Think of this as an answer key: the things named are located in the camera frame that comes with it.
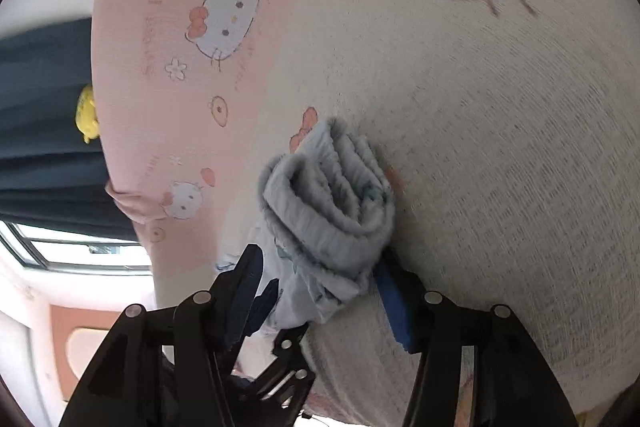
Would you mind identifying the yellow plush ornament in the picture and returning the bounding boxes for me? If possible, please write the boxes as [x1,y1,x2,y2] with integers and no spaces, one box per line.
[74,84,101,144]

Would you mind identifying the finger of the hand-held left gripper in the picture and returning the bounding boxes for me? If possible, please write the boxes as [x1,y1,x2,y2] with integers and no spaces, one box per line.
[244,278,280,339]
[235,323,317,413]

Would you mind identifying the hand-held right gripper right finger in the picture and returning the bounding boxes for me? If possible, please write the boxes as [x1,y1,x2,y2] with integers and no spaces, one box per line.
[372,252,581,427]

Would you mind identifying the pink cat print blanket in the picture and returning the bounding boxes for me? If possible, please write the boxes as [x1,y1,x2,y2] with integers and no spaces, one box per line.
[91,0,640,427]

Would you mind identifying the dark blue curtain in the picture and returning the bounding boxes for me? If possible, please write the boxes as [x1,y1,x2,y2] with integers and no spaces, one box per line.
[0,18,141,238]

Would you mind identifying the window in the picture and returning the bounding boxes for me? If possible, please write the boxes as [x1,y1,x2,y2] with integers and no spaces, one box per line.
[0,222,153,278]

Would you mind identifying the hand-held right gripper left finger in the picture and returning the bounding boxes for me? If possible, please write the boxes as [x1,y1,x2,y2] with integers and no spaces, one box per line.
[57,243,265,427]

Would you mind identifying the white cartoon print pajama pants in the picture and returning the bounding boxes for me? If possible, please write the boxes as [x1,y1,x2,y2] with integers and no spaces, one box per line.
[215,117,397,338]

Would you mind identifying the pink cabinet panel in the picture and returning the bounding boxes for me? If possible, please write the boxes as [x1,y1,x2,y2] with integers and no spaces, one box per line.
[47,304,126,403]

